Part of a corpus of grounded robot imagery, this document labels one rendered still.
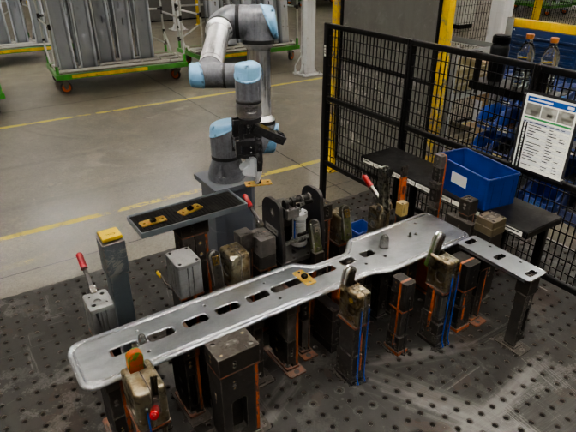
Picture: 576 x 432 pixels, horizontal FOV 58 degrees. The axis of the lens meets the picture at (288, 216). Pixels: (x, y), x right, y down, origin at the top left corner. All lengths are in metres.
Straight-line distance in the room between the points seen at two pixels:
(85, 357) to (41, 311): 0.76
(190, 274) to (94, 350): 0.33
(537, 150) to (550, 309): 0.61
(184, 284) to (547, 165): 1.39
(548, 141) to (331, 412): 1.25
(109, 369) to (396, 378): 0.89
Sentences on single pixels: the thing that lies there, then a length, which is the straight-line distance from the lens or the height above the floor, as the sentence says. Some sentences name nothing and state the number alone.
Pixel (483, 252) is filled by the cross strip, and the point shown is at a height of 1.00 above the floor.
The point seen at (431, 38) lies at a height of 1.35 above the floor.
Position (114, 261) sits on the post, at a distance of 1.69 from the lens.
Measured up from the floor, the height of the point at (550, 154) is 1.24.
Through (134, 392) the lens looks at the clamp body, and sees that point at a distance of 1.27.
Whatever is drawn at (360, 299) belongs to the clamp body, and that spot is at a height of 1.03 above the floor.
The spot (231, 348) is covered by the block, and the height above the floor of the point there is 1.03.
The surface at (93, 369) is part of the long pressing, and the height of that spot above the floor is 1.00.
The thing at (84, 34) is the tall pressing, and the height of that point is 0.74.
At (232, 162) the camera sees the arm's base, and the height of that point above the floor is 1.18.
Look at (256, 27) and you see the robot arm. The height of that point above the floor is 1.68.
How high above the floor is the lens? 1.95
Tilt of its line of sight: 28 degrees down
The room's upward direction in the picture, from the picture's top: straight up
